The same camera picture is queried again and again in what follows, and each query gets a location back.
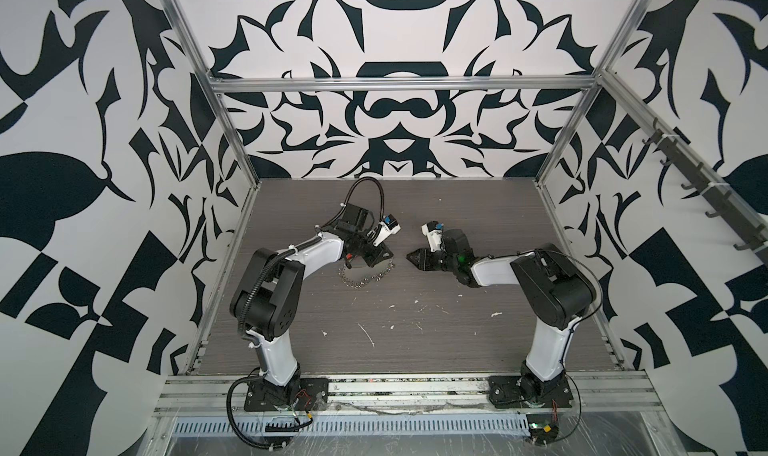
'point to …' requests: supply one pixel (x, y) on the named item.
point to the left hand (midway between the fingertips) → (389, 244)
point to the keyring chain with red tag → (376, 277)
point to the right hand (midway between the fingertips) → (412, 253)
